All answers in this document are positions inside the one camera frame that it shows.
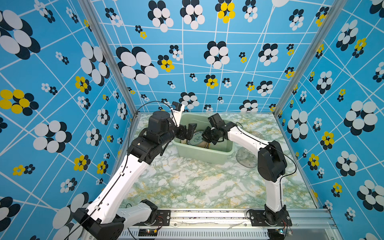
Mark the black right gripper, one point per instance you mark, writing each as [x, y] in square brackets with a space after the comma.
[205, 136]

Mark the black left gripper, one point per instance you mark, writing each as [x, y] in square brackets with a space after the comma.
[190, 131]

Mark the beige bamboo print plate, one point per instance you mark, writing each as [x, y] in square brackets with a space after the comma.
[202, 144]

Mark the blue patterned plate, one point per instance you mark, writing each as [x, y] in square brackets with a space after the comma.
[197, 138]

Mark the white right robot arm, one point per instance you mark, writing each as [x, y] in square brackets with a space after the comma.
[271, 166]

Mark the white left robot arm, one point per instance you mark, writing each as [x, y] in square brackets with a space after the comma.
[101, 218]

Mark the mint green plastic bin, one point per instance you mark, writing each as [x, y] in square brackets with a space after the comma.
[216, 154]

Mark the grey clear glass plate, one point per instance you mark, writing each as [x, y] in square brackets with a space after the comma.
[246, 158]

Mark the brownish clear glass plate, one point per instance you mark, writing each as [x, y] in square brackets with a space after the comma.
[257, 135]

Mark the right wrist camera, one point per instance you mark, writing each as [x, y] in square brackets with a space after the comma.
[217, 122]

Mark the aluminium corner post left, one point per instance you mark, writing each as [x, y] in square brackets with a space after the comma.
[102, 41]

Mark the aluminium corner post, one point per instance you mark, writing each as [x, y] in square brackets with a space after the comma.
[102, 41]
[323, 31]

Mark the aluminium corner post right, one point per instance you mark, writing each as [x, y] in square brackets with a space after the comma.
[323, 31]

